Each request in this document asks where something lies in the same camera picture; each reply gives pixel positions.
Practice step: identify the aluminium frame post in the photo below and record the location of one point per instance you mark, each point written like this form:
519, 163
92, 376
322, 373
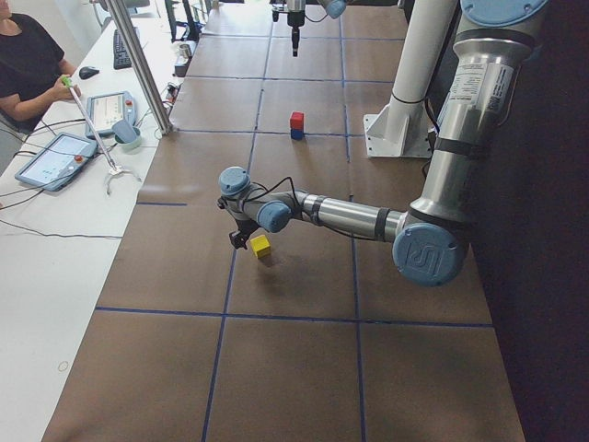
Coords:
124, 25

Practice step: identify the teach pendant tablet far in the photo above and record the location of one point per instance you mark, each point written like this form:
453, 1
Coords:
107, 109

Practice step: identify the teal bowl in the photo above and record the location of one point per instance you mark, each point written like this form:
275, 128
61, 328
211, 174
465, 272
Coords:
126, 135

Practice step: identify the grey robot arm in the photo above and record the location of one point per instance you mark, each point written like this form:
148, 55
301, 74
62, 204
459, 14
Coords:
456, 77
333, 8

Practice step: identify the black computer mouse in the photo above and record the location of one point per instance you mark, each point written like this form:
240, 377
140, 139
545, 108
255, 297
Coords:
87, 72

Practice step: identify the person in black shirt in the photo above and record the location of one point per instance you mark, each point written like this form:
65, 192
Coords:
32, 70

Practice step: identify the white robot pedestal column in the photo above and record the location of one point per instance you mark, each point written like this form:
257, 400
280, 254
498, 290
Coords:
429, 23

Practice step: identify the black keyboard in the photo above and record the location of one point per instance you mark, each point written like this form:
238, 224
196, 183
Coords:
121, 57

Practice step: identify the yellow wooden block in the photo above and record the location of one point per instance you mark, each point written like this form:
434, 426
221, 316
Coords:
261, 246

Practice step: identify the reacher grabber stick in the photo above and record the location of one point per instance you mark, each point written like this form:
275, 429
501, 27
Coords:
115, 170

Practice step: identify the metal cup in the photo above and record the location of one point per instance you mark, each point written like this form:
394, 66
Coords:
186, 49

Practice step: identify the red wooden block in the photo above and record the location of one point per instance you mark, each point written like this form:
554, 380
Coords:
297, 120

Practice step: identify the teach pendant tablet near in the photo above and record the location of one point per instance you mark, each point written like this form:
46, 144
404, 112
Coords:
58, 162

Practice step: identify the blue wooden block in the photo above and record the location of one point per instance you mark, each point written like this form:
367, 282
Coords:
297, 134

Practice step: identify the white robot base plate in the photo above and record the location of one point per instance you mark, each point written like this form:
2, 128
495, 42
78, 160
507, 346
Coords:
398, 130

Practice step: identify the teach pendant tablet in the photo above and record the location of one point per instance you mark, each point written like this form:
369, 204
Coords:
107, 109
58, 162

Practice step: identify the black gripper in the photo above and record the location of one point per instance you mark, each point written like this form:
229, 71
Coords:
244, 226
294, 24

